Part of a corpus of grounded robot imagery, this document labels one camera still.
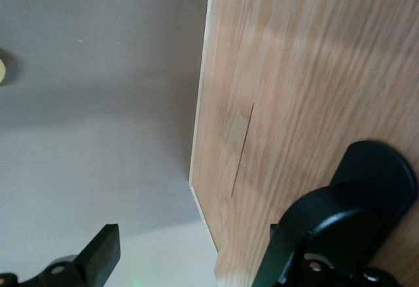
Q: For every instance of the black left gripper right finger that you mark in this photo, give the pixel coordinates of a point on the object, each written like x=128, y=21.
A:
x=278, y=260

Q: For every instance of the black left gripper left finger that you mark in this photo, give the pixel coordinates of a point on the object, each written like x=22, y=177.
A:
x=101, y=254

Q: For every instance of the orange striped toy bread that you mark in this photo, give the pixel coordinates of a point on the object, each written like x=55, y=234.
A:
x=2, y=70

